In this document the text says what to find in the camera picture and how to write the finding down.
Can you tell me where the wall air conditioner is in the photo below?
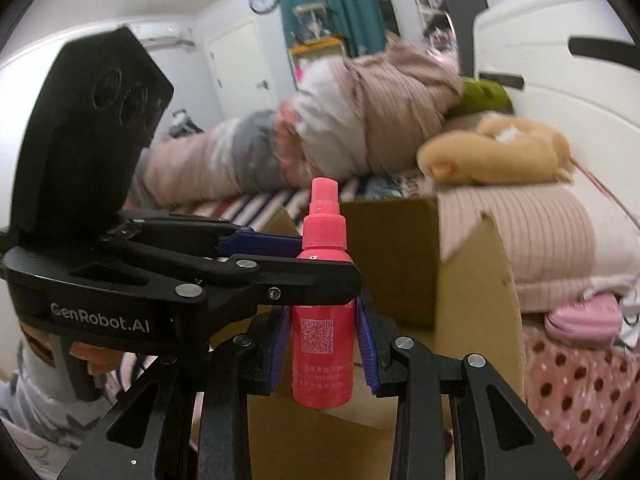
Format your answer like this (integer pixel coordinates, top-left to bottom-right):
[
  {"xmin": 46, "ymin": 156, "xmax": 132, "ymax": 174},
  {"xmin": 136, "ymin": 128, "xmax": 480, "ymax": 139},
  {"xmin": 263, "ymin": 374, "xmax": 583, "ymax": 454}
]
[{"xmin": 130, "ymin": 22, "xmax": 196, "ymax": 49}]

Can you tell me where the round wall clock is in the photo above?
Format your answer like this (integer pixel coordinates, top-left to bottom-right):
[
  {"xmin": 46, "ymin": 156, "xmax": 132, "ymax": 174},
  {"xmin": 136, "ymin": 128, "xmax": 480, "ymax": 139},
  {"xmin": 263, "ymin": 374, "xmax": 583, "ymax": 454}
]
[{"xmin": 248, "ymin": 0, "xmax": 279, "ymax": 15}]

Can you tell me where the white door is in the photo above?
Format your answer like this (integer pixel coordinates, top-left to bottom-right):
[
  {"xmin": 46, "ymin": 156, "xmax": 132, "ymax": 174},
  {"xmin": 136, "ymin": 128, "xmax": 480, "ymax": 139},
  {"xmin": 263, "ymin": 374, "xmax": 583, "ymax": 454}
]
[{"xmin": 206, "ymin": 20, "xmax": 278, "ymax": 118}]

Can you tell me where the cardboard box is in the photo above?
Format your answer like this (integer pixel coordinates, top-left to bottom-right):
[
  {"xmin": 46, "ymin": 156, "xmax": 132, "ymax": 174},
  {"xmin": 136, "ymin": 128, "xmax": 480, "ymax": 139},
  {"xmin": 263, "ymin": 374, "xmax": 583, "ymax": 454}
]
[{"xmin": 209, "ymin": 194, "xmax": 527, "ymax": 480}]

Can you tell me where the rolled pink grey duvet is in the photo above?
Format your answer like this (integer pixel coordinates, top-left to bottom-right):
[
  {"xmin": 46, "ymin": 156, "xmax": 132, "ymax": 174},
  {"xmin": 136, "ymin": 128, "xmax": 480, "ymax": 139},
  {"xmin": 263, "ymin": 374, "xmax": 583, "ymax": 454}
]
[{"xmin": 129, "ymin": 35, "xmax": 464, "ymax": 208}]

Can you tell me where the pink spray bottle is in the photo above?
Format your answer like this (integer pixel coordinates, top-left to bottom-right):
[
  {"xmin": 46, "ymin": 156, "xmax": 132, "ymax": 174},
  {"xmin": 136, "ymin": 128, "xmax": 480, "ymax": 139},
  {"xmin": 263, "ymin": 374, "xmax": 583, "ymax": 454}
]
[{"xmin": 292, "ymin": 178, "xmax": 355, "ymax": 410}]

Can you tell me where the polka dot bed sheet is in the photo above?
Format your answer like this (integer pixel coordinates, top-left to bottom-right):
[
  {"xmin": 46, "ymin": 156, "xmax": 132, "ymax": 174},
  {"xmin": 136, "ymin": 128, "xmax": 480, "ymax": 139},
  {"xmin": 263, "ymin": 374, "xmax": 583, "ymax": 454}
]
[{"xmin": 523, "ymin": 326, "xmax": 639, "ymax": 479}]

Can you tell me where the teal curtain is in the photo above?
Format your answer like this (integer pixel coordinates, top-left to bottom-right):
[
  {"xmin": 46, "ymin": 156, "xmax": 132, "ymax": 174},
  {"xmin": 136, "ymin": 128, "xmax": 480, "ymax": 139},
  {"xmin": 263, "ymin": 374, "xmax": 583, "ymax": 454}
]
[{"xmin": 279, "ymin": 0, "xmax": 386, "ymax": 58}]

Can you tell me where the tan plush toy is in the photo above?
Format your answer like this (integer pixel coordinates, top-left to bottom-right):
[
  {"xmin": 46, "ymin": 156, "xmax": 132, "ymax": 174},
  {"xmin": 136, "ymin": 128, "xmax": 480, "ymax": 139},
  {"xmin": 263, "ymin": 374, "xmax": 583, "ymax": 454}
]
[{"xmin": 416, "ymin": 114, "xmax": 573, "ymax": 185}]

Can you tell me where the person's left hand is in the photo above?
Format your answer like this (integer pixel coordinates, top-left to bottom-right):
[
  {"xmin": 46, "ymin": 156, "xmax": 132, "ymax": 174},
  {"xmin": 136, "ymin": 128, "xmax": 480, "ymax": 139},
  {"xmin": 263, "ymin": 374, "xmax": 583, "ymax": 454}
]
[{"xmin": 20, "ymin": 322, "xmax": 122, "ymax": 376}]

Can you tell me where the white bed headboard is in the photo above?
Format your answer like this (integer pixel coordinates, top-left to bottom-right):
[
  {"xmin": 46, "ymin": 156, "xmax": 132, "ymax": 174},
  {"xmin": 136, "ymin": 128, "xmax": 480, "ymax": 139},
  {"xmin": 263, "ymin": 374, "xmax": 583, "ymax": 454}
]
[{"xmin": 474, "ymin": 0, "xmax": 639, "ymax": 217}]

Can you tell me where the yellow white cabinet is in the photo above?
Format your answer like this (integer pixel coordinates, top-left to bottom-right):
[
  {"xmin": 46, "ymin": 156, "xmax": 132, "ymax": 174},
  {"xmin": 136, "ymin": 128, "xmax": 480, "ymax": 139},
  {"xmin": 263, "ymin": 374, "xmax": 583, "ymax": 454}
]
[{"xmin": 288, "ymin": 35, "xmax": 347, "ymax": 78}]

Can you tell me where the striped fleece blanket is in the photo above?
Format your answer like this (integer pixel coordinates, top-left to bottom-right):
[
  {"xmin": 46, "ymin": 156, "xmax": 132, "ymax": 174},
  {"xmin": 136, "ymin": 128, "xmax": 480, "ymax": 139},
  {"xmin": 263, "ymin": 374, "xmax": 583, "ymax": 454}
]
[{"xmin": 169, "ymin": 169, "xmax": 432, "ymax": 233}]

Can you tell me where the pink pouch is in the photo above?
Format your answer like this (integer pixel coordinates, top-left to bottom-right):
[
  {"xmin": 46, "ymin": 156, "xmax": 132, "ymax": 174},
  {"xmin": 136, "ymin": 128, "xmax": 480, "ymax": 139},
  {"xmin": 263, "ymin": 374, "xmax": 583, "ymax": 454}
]
[{"xmin": 544, "ymin": 292, "xmax": 623, "ymax": 347}]

